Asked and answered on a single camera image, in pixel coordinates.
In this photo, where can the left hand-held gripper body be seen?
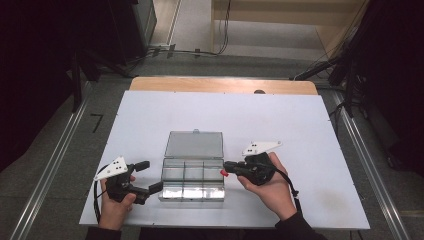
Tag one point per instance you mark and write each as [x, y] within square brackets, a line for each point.
[115, 166]

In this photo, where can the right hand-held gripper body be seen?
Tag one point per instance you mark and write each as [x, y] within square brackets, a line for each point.
[256, 170]

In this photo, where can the small red white part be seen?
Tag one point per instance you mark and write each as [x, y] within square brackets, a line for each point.
[224, 173]

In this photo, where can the clear plastic compartment box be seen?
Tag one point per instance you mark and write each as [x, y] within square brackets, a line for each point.
[193, 173]

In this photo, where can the person's right hand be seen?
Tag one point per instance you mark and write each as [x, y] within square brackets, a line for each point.
[276, 195]

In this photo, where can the person's left hand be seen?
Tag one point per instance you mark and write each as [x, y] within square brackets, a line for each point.
[113, 213]

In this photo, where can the black metal stand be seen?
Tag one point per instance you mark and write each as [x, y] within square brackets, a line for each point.
[76, 80]
[348, 76]

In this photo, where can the dark curtain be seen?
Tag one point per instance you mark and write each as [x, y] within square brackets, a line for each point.
[396, 66]
[33, 66]

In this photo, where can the dark grey cabinet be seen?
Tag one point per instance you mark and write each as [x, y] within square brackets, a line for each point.
[140, 26]

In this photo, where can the light wooden shelf unit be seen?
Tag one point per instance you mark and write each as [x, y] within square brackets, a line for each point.
[266, 13]

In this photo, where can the metal floor rail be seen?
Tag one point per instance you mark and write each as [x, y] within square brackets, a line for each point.
[370, 166]
[50, 166]

